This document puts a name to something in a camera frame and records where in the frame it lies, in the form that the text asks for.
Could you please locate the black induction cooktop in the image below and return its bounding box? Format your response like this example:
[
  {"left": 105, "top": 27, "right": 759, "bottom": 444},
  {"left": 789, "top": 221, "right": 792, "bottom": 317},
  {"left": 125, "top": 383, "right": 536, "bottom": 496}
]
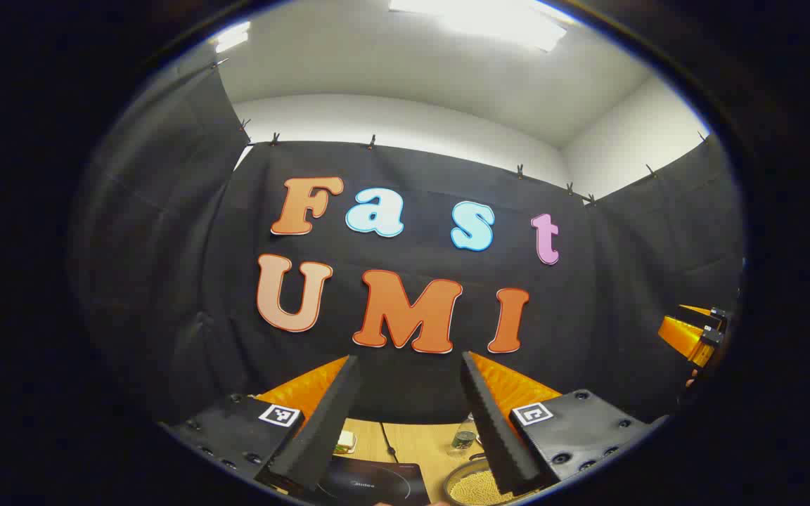
[{"left": 317, "top": 457, "right": 432, "bottom": 506}]

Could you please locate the clear plastic bottle green label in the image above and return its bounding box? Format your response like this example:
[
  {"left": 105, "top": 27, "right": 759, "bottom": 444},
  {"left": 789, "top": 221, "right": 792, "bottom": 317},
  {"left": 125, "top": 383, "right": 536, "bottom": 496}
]
[{"left": 451, "top": 415, "right": 480, "bottom": 456}]

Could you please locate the small ceiling light panel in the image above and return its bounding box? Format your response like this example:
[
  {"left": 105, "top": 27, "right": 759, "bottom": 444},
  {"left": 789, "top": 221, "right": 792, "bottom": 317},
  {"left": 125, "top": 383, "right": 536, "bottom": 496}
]
[{"left": 214, "top": 21, "right": 252, "bottom": 54}]

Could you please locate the black power cable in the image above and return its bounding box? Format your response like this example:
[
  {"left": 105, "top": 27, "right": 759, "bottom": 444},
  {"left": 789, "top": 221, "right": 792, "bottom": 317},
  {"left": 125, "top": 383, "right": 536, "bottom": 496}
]
[{"left": 379, "top": 420, "right": 399, "bottom": 463}]

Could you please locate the heap of yellow soybeans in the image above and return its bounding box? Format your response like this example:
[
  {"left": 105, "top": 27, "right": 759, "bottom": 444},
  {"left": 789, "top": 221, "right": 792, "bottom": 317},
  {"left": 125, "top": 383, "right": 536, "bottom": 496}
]
[{"left": 451, "top": 469, "right": 515, "bottom": 506}]

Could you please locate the large ceiling light panel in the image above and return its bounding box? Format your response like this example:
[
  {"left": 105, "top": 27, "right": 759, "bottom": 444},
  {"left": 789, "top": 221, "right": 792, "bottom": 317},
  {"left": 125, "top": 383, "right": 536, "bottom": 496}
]
[{"left": 389, "top": 0, "right": 567, "bottom": 52}]

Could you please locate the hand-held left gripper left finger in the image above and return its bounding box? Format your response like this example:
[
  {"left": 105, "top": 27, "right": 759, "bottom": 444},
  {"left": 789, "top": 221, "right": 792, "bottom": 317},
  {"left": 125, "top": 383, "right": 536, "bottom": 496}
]
[{"left": 157, "top": 355, "right": 364, "bottom": 496}]

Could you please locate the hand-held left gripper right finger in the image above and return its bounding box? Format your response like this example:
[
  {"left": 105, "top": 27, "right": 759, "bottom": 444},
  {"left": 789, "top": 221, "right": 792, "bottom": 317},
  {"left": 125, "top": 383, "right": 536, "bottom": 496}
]
[{"left": 459, "top": 350, "right": 669, "bottom": 497}]

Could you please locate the stainless steel pot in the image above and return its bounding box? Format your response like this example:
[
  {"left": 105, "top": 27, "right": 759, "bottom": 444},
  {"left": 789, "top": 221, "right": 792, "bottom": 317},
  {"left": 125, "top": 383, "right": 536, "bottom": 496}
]
[{"left": 442, "top": 460, "right": 518, "bottom": 506}]

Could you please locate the row of small backdrop clips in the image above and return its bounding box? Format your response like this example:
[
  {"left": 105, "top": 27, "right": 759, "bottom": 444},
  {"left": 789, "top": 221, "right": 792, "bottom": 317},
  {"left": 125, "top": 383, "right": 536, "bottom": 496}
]
[{"left": 212, "top": 60, "right": 708, "bottom": 206}]

